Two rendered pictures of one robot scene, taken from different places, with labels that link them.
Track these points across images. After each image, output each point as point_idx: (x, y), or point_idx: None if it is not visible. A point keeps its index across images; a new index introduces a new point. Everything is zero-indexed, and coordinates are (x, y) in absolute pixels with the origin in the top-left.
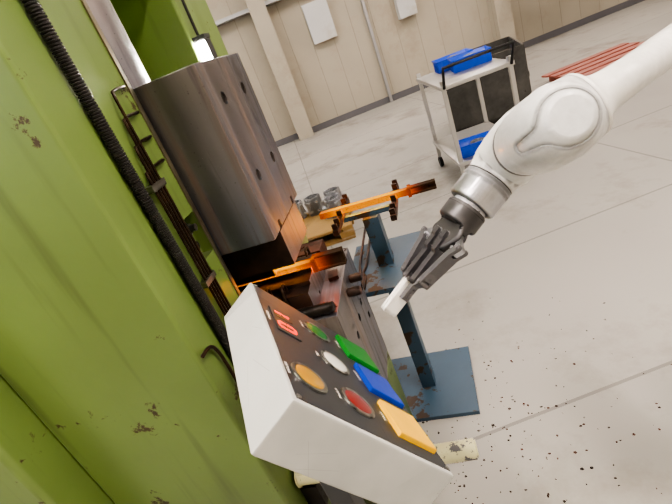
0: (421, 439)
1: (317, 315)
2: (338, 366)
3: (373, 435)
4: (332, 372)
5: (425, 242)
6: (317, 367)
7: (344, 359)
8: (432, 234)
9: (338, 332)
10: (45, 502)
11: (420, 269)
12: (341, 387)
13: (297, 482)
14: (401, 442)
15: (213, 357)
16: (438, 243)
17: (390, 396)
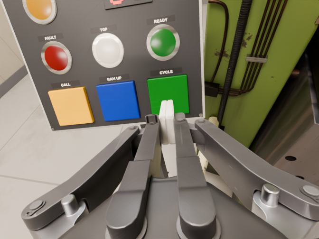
0: (58, 112)
1: (318, 103)
2: (99, 51)
3: (24, 59)
4: (83, 41)
5: (192, 158)
6: (72, 22)
7: (134, 70)
8: (193, 185)
9: (301, 132)
10: (206, 17)
11: (145, 134)
12: (65, 45)
13: (209, 119)
14: (42, 90)
15: (223, 15)
16: (125, 176)
17: (102, 106)
